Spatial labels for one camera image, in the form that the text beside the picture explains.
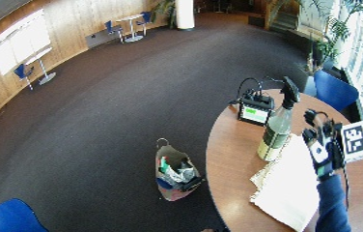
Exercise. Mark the crumpled silver plastic bag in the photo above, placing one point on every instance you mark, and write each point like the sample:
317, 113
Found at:
181, 173

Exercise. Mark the white cloth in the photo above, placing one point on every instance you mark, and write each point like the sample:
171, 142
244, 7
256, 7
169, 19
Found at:
289, 190

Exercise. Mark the black device with screen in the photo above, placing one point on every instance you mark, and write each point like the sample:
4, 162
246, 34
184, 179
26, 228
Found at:
256, 109

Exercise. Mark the blue chair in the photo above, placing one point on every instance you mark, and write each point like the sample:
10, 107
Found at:
22, 72
112, 29
334, 90
14, 217
144, 18

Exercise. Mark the green potted plant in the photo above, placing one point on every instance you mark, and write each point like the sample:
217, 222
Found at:
164, 9

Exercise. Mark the staircase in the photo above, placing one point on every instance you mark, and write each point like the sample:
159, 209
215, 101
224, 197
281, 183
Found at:
285, 20

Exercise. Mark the white printed marker cube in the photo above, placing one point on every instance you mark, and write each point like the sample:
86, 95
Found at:
355, 140

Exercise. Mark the white wall board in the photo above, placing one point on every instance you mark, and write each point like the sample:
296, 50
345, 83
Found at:
19, 42

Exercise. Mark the clear spray bottle black trigger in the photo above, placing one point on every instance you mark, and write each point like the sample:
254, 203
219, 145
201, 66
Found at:
278, 129

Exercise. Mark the white column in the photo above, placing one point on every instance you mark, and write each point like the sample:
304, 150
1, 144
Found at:
185, 14

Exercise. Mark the grey bench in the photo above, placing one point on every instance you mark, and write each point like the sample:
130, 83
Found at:
100, 39

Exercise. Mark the beige shopping bag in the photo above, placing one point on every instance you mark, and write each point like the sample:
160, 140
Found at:
173, 175

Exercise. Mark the white round standing table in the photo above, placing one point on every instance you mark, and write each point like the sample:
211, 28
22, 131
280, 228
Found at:
131, 27

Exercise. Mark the tall green palm plant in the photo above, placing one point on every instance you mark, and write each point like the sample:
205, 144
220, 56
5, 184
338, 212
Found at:
355, 35

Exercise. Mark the small plant in grey pot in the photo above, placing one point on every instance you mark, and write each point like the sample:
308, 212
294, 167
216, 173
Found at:
312, 72

